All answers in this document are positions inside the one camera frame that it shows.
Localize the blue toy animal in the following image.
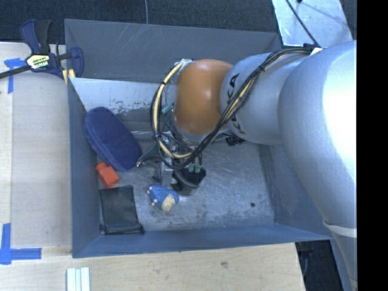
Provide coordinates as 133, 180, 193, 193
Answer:
146, 184, 180, 212

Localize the grey metal bin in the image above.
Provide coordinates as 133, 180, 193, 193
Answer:
64, 18, 335, 259

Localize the black flat pouch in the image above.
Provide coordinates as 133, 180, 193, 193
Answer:
98, 184, 146, 236

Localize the dark blue oval case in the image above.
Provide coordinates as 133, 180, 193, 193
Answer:
84, 106, 143, 172

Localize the pale wood flat board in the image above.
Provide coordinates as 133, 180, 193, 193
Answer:
10, 70, 73, 249

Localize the black round object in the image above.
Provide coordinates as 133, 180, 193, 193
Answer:
172, 166, 207, 196

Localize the orange-red small block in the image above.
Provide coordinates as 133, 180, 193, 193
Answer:
95, 161, 120, 190

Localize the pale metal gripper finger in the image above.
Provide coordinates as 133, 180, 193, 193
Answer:
153, 159, 175, 191
136, 143, 160, 167

